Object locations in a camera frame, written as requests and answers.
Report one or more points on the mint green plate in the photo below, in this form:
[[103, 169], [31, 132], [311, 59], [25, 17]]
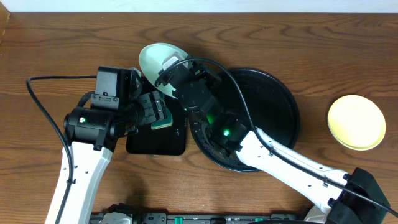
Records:
[[152, 56]]

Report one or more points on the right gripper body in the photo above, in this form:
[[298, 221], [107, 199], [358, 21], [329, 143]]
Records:
[[206, 78]]

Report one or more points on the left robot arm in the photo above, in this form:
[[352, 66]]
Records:
[[92, 130]]

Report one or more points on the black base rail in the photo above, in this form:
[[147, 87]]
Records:
[[122, 213]]

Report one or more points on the round black serving tray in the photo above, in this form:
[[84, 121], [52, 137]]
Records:
[[271, 105]]

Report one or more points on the green scrubbing sponge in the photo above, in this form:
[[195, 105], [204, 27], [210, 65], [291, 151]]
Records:
[[166, 122]]

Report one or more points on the yellow plate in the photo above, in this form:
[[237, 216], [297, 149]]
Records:
[[356, 122]]

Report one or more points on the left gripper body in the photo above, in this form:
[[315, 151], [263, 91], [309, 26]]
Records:
[[156, 111]]

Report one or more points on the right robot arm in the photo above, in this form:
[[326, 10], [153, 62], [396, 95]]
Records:
[[338, 197]]

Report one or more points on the black rectangular tray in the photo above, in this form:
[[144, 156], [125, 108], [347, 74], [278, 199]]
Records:
[[169, 140]]

